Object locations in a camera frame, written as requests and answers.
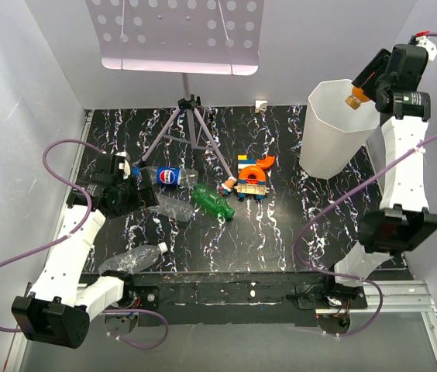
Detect green plastic bottle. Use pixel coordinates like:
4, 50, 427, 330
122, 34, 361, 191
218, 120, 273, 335
191, 184, 236, 221

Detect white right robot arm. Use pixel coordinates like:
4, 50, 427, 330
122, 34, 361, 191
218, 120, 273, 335
321, 32, 437, 308

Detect white octagonal plastic bin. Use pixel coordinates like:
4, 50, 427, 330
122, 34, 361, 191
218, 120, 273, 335
299, 79, 380, 180

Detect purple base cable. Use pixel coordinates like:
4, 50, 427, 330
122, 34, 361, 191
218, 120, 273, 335
103, 309, 170, 351

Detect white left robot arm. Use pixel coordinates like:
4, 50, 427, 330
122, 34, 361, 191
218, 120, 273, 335
12, 152, 157, 349

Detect crushed clear bottle white cap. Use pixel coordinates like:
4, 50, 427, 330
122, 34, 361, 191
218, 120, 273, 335
98, 242, 168, 274

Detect small white wall bracket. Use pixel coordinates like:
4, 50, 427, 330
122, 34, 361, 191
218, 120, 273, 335
254, 100, 268, 114

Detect Pepsi label plastic bottle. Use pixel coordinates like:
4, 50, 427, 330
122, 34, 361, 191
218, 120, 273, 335
132, 166, 199, 188

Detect yellow white blue toy bricks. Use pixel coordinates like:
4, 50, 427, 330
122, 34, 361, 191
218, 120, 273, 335
237, 154, 256, 173

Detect large clear plastic bottle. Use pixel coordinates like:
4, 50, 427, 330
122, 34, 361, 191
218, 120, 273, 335
148, 194, 194, 222

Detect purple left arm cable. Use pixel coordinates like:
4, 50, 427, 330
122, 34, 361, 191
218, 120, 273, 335
0, 139, 107, 333

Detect beige toy brick vehicle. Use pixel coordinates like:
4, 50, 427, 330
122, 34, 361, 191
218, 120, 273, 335
234, 183, 270, 201

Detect orange bottle gold cap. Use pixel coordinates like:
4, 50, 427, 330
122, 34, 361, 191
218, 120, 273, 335
345, 87, 370, 110

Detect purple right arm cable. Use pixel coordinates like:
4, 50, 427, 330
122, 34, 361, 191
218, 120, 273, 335
291, 30, 437, 337

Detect white perforated music stand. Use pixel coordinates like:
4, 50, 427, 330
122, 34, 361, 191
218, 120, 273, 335
85, 0, 264, 177

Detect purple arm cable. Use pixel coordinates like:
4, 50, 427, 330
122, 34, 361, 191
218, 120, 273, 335
291, 30, 437, 337
0, 139, 107, 333

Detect orange curved toy piece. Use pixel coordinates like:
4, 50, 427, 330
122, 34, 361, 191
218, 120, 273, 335
238, 155, 276, 184

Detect small colourful toy figure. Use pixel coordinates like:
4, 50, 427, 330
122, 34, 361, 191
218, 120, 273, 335
218, 177, 237, 197

